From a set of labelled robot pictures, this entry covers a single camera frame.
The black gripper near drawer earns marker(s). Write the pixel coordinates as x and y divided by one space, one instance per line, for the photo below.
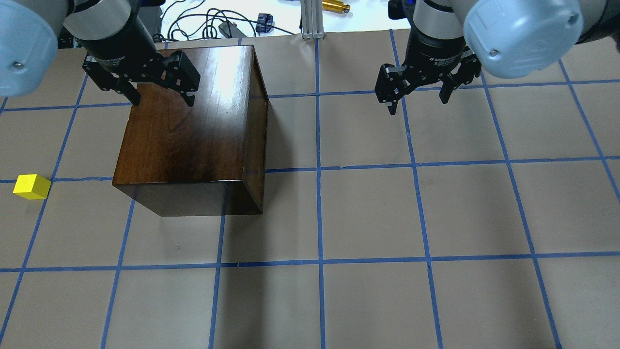
117 47

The yellow cube block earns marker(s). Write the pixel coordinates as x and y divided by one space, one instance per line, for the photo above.
32 186

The silver robot arm near drawer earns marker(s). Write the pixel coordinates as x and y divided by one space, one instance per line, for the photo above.
30 31

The dark wooden drawer cabinet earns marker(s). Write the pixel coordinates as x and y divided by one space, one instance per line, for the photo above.
203 160

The black power adapter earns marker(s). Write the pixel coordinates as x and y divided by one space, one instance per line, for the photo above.
230 30

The gold cylinder tool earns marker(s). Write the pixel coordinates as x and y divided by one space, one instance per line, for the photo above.
336 6

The small blue black connector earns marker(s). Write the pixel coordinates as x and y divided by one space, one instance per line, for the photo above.
264 23

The aluminium frame post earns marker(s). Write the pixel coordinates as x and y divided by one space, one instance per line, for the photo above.
312 19

